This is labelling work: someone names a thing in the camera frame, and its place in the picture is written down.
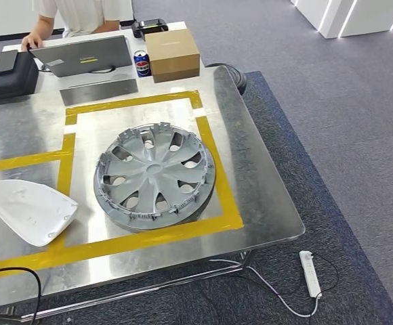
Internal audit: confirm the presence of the white car mirror cover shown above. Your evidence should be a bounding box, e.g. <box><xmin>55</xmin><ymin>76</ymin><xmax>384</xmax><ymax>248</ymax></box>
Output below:
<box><xmin>0</xmin><ymin>179</ymin><xmax>79</xmax><ymax>248</ymax></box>

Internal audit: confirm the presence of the steel top workbench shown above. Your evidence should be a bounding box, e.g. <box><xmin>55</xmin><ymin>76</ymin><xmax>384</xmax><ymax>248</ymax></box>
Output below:
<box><xmin>0</xmin><ymin>64</ymin><xmax>307</xmax><ymax>325</ymax></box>

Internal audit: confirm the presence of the silver wheel hubcap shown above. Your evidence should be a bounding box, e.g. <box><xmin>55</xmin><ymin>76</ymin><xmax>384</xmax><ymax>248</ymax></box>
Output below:
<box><xmin>93</xmin><ymin>122</ymin><xmax>216</xmax><ymax>233</ymax></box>

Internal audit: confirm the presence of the black ribbed round stool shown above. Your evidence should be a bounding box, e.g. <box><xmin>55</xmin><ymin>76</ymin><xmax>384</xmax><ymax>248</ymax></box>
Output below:
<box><xmin>205</xmin><ymin>62</ymin><xmax>248</xmax><ymax>96</ymax></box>

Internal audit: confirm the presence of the brown cardboard box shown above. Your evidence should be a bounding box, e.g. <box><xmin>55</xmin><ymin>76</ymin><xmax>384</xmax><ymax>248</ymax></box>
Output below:
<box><xmin>144</xmin><ymin>28</ymin><xmax>201</xmax><ymax>85</ymax></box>

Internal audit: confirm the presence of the blue soda can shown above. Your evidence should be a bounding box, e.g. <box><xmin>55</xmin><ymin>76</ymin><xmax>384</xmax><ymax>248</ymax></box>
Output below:
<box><xmin>133</xmin><ymin>49</ymin><xmax>152</xmax><ymax>79</ymax></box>

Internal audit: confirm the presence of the white desk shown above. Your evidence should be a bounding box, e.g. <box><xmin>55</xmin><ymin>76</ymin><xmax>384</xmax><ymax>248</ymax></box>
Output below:
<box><xmin>1</xmin><ymin>21</ymin><xmax>205</xmax><ymax>91</ymax></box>

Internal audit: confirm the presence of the black handheld device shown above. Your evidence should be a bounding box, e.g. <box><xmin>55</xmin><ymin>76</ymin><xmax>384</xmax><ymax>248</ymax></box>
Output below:
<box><xmin>131</xmin><ymin>18</ymin><xmax>170</xmax><ymax>40</ymax></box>

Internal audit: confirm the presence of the dark blue floor rug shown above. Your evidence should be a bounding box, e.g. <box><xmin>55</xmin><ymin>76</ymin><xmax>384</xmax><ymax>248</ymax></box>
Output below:
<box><xmin>0</xmin><ymin>70</ymin><xmax>393</xmax><ymax>325</ymax></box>

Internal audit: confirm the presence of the grey laptop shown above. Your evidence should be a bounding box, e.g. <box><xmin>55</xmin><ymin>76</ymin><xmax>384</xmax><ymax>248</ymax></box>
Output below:
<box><xmin>30</xmin><ymin>35</ymin><xmax>134</xmax><ymax>79</ymax></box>

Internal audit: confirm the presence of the white power strip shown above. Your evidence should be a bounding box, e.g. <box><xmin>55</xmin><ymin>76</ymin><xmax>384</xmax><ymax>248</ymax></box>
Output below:
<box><xmin>298</xmin><ymin>250</ymin><xmax>323</xmax><ymax>300</ymax></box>

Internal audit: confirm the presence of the person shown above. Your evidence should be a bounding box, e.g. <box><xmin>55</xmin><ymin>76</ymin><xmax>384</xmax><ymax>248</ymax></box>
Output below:
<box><xmin>21</xmin><ymin>0</ymin><xmax>123</xmax><ymax>51</ymax></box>

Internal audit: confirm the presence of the black hard carry case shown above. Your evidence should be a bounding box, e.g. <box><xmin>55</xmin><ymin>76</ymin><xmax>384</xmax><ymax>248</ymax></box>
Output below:
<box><xmin>0</xmin><ymin>50</ymin><xmax>39</xmax><ymax>103</ymax></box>

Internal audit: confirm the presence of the dark smartphone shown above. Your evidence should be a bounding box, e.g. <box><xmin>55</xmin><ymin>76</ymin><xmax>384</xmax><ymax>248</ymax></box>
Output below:
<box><xmin>0</xmin><ymin>49</ymin><xmax>19</xmax><ymax>75</ymax></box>

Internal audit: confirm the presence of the white floor cable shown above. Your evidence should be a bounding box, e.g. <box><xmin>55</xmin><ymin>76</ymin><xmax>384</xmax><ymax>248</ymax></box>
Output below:
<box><xmin>209</xmin><ymin>257</ymin><xmax>320</xmax><ymax>320</ymax></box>

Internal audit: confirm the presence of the black floor cable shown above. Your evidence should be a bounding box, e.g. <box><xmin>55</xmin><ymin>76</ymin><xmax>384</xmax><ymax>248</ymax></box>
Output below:
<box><xmin>313</xmin><ymin>253</ymin><xmax>340</xmax><ymax>290</ymax></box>

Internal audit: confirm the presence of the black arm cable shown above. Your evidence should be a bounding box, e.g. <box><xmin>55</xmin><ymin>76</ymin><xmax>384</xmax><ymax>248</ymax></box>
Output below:
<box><xmin>0</xmin><ymin>267</ymin><xmax>42</xmax><ymax>325</ymax></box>

